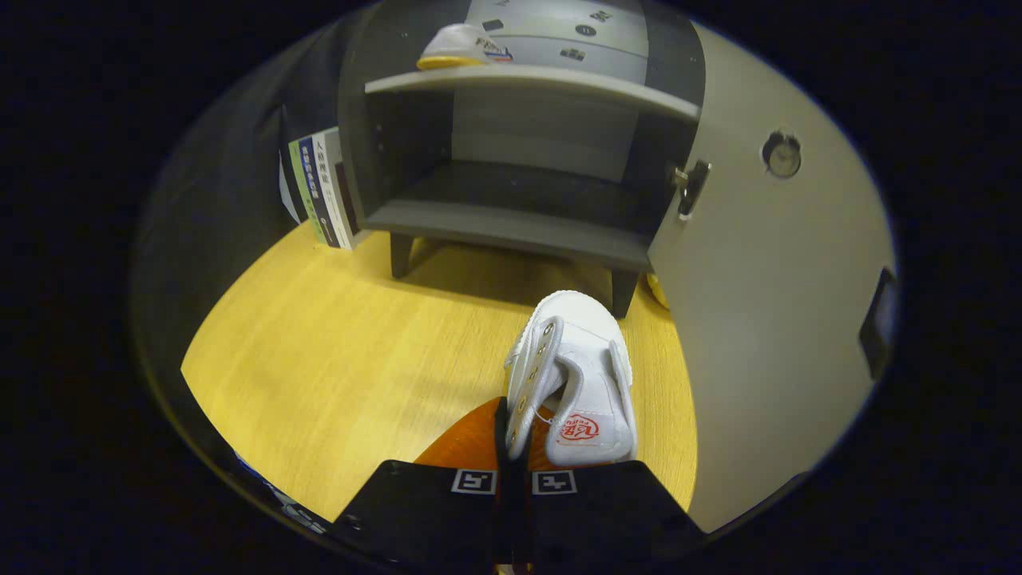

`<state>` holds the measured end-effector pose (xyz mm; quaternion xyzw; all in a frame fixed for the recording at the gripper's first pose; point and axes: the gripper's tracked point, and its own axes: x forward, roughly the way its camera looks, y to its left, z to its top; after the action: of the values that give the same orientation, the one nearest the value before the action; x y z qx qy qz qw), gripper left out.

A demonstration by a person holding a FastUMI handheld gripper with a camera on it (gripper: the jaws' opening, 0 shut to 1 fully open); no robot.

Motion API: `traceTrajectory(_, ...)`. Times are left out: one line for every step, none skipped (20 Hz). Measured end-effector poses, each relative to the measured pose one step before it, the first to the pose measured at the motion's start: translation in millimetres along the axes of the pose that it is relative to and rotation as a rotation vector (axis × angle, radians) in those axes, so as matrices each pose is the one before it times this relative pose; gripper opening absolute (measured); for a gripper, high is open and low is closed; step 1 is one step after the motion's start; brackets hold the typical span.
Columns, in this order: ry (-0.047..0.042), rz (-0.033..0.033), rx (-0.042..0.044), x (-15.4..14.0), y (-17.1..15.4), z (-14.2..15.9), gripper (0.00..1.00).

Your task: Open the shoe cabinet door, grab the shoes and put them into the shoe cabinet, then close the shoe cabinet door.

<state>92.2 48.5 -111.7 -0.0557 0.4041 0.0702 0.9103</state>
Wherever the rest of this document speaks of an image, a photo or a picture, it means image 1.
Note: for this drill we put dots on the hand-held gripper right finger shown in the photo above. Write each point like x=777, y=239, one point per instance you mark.
x=615, y=519

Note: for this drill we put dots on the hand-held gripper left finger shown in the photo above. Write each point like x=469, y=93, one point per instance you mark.
x=423, y=519

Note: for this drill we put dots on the white canvas shoe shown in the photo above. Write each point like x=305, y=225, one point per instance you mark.
x=459, y=48
x=591, y=375

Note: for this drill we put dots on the grey shoe cabinet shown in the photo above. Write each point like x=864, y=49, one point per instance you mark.
x=519, y=216

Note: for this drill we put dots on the metal door hinge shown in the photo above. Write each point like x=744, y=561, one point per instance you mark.
x=691, y=188

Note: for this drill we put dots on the white blue packet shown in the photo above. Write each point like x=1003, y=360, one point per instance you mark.
x=279, y=499

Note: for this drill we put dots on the yellow plush toy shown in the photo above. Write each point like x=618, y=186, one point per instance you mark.
x=659, y=291

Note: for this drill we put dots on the dark blue spine book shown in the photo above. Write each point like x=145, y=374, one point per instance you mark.
x=319, y=192

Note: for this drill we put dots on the white spine book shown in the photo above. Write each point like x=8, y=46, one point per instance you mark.
x=339, y=184

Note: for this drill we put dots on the black backdrop cloth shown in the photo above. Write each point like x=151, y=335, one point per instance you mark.
x=223, y=176

